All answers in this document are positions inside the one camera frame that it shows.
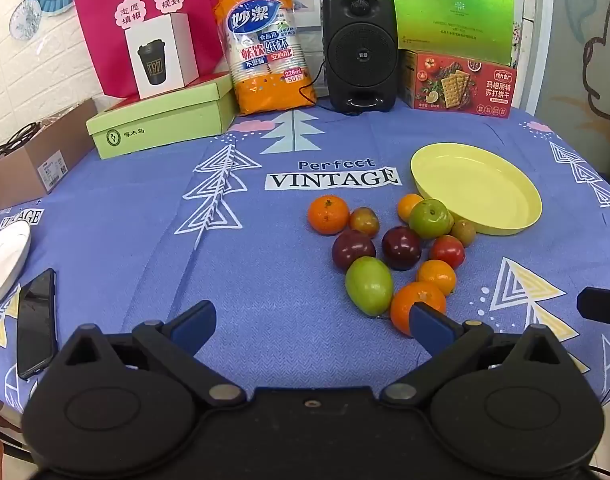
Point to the oval green fruit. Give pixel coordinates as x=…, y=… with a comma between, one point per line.
x=369, y=286

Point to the large dotted tangerine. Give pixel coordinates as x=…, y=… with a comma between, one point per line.
x=327, y=215

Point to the brown round fruit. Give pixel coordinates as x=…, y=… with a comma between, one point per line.
x=465, y=232

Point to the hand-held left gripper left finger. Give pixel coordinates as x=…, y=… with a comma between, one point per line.
x=192, y=322

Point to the green gift box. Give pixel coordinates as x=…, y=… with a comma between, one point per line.
x=450, y=5

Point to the white box with cup picture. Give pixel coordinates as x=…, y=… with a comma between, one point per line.
x=160, y=55

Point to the yellow plastic plate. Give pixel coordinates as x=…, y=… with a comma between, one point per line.
x=477, y=190

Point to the round clear wall decoration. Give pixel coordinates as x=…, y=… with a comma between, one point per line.
x=24, y=17

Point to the light green shoe box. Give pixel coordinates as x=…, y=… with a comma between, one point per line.
x=160, y=120

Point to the brown cardboard box with label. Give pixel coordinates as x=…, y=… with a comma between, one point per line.
x=40, y=160

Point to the round green apple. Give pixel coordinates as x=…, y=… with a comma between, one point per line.
x=430, y=218

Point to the blue printed tablecloth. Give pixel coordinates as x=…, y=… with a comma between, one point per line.
x=135, y=240

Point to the orange paper cup pack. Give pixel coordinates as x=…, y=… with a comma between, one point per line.
x=265, y=50

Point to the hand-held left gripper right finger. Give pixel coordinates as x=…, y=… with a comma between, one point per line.
x=430, y=327

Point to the black speaker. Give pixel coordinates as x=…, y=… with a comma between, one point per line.
x=360, y=50

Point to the large orange with stem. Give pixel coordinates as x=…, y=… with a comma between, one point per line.
x=410, y=297

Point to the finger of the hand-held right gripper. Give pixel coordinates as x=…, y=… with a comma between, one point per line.
x=602, y=306

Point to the white plate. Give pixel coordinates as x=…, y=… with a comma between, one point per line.
x=2, y=260

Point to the small orange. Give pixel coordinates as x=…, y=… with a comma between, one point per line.
x=436, y=276

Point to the bright red plum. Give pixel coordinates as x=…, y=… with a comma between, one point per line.
x=447, y=251

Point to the red cracker box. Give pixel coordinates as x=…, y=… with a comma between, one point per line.
x=460, y=85

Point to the dark purple plum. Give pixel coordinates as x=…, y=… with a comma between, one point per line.
x=401, y=247
x=353, y=250

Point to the small red-green plum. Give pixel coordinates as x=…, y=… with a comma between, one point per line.
x=365, y=221

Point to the yellowish orange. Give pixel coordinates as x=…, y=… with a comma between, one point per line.
x=408, y=206

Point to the black smartphone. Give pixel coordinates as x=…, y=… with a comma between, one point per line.
x=35, y=325

